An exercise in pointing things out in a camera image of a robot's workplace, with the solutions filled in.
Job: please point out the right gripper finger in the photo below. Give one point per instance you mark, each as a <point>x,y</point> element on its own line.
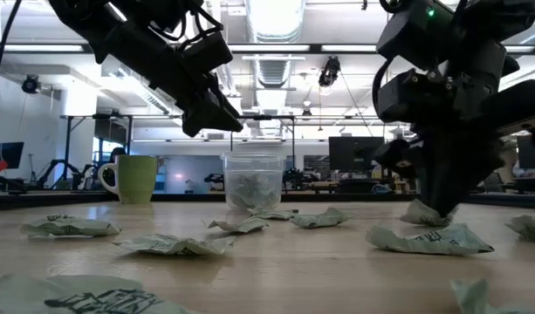
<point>450,174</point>
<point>395,157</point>

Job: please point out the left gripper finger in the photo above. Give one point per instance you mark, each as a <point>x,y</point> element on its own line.
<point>206,115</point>
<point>219,89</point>

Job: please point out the green white stevia packet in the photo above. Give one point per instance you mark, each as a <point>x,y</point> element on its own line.
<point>175,245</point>
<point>68,227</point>
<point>531,229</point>
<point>75,296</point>
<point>417,216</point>
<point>273,215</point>
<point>319,219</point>
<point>428,242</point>
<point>241,226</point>
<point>472,300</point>

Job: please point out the red black background robot arm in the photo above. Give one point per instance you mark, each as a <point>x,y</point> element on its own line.
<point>5,183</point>

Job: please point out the black background robot arm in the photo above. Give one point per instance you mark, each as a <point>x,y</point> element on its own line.
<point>57,162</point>

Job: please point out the black computer monitor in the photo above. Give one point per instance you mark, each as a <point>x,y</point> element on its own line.
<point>354,152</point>

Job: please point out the clear plastic cup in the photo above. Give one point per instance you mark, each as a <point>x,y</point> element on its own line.
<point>232,165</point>

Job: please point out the black monitor back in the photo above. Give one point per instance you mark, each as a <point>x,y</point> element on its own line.
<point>531,154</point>

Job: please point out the green ceramic mug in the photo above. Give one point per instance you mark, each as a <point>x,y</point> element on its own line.
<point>136,179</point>

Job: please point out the person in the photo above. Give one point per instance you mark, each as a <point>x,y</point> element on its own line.
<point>117,152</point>

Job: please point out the black ceiling spotlight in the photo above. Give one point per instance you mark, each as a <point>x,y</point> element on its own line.
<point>329,72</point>
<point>31,84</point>

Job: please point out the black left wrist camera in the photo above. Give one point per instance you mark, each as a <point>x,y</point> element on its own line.
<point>206,52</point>

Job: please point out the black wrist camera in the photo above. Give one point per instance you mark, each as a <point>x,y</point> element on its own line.
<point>206,52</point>
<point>406,98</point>

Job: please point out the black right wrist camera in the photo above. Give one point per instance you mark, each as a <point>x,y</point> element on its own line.
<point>406,98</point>

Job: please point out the silver ventilation duct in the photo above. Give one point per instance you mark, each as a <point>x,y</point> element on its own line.
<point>273,22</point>

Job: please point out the black background workstation frame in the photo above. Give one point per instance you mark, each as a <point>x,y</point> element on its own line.
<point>67,144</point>

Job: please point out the dark wall screen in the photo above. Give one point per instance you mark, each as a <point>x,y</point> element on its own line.
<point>9,150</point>

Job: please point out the black metal table frame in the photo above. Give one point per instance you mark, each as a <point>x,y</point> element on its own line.
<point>53,199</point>

